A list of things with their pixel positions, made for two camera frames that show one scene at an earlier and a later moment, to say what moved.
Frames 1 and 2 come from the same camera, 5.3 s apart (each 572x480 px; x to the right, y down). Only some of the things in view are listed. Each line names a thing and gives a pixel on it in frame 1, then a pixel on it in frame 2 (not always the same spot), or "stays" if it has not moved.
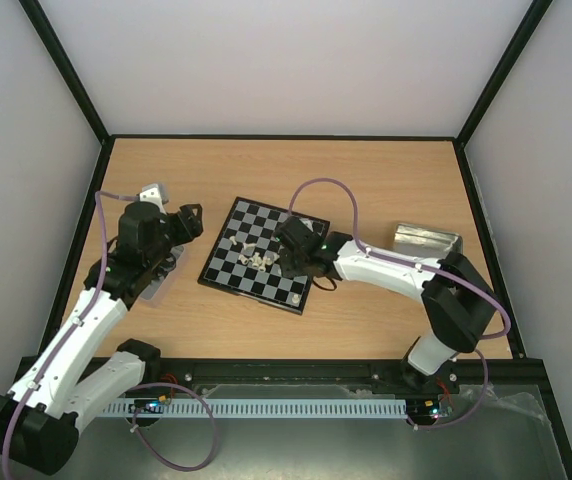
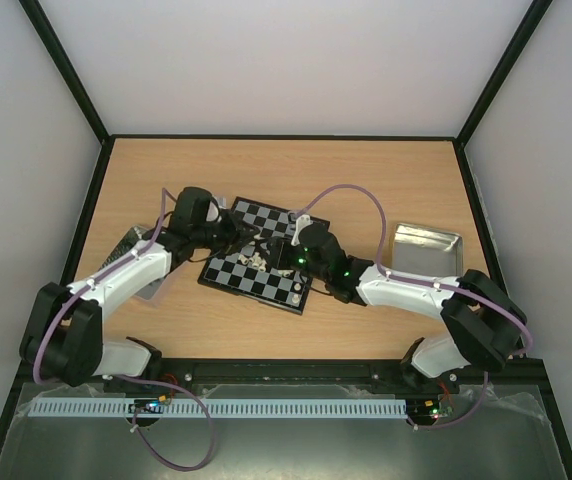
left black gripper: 189,227 to 237,234
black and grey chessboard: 245,260 stays
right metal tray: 426,242 stays
